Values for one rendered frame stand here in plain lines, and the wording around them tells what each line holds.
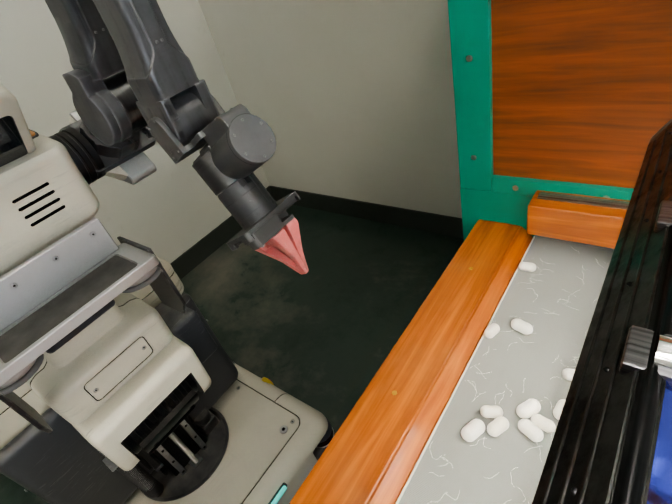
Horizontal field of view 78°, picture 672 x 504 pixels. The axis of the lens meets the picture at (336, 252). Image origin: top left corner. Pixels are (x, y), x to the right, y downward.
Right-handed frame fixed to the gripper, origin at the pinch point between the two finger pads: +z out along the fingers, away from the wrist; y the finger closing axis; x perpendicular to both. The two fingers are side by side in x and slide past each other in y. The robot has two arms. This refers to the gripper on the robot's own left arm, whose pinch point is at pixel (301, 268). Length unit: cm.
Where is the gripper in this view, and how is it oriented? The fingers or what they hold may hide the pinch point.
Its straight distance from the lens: 58.6
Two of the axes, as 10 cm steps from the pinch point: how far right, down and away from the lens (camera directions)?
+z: 5.8, 7.7, 2.6
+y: 5.6, -6.1, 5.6
